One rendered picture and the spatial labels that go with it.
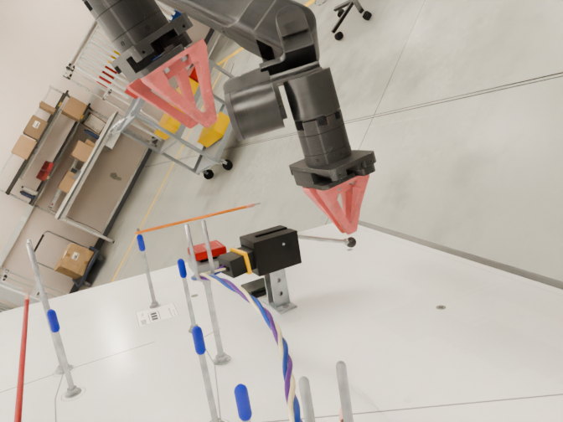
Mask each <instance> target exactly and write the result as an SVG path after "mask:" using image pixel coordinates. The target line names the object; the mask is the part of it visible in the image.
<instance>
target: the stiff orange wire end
mask: <svg viewBox="0 0 563 422"><path fill-rule="evenodd" d="M257 204H261V203H249V204H247V205H245V206H240V207H237V208H231V209H227V210H223V211H219V212H216V213H212V214H206V215H202V216H198V217H195V218H191V219H185V220H181V221H178V222H174V223H171V224H164V225H160V226H157V227H153V228H149V229H141V230H139V232H137V231H135V234H142V233H146V232H149V231H153V230H156V229H162V228H166V227H170V226H174V225H177V224H183V223H187V222H191V221H195V220H198V219H204V218H208V217H211V216H215V215H219V214H225V213H228V212H232V211H236V210H240V209H243V208H252V207H254V206H255V205H257Z"/></svg>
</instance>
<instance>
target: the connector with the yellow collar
mask: <svg viewBox="0 0 563 422"><path fill-rule="evenodd" d="M237 249H238V250H242V251H245V252H246V253H247V255H248V258H249V261H250V265H251V270H254V269H255V268H256V263H255V258H254V253H253V250H252V249H250V248H247V247H245V246H244V245H243V246H241V247H239V248H237ZM217 259H218V261H219V266H222V265H225V266H223V267H224V268H225V270H224V271H222V272H221V273H223V274H225V275H227V276H230V277H232V278H236V277H238V276H240V275H243V274H245V273H246V272H248V271H247V269H246V265H245V259H244V256H243V255H240V254H237V253H235V252H232V251H230V252H227V253H225V254H223V255H220V256H218V257H217Z"/></svg>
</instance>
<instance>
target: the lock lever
mask: <svg viewBox="0 0 563 422"><path fill-rule="evenodd" d="M297 236H298V238H299V239H307V240H316V241H323V242H332V243H340V244H345V245H348V244H349V241H348V240H347V239H330V238H323V237H314V236H307V235H300V234H298V235H297Z"/></svg>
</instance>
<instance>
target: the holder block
mask: <svg viewBox="0 0 563 422"><path fill-rule="evenodd" d="M282 243H285V245H282ZM243 245H244V246H245V247H247V248H250V249H252V250H253V253H254V258H255V263H256V268H255V269H254V270H252V273H254V274H256V275H258V276H263V275H267V274H270V273H272V272H275V271H278V270H282V269H285V268H287V267H290V266H293V265H298V264H301V263H302V259H301V253H300V247H299V242H298V236H297V231H296V230H295V229H288V228H287V227H285V226H282V225H278V226H275V227H272V228H269V229H263V230H260V231H257V232H254V233H251V234H246V235H242V236H240V246H243Z"/></svg>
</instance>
